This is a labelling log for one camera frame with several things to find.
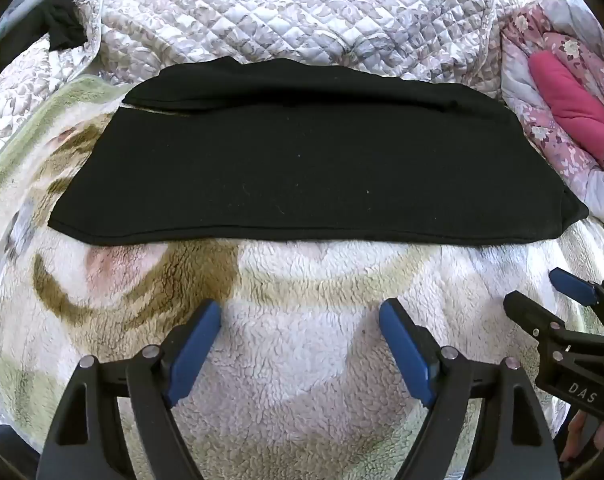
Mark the grey-blue cloth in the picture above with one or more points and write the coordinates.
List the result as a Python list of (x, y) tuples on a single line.
[(17, 25)]

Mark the floral fleece blanket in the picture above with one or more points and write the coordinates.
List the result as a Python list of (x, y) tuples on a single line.
[(292, 310)]

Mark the pink floral comforter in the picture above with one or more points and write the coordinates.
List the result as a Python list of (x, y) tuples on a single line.
[(547, 125)]

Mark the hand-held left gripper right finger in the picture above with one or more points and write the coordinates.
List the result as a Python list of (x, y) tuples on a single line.
[(404, 347)]

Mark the white quilted floral bedspread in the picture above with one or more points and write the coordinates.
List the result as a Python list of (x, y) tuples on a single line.
[(282, 15)]

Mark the plain pink cloth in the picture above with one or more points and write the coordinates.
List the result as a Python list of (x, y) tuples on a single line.
[(572, 95)]

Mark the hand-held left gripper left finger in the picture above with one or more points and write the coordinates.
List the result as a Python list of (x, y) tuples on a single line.
[(196, 347)]

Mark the dark cloth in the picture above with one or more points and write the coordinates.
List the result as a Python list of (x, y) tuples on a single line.
[(62, 25)]

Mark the black pants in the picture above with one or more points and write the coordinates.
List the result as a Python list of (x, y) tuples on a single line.
[(302, 170)]

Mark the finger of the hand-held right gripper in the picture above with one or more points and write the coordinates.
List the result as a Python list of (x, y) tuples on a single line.
[(574, 286), (529, 315)]

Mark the person's right hand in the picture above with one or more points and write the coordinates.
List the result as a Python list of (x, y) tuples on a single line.
[(582, 435)]

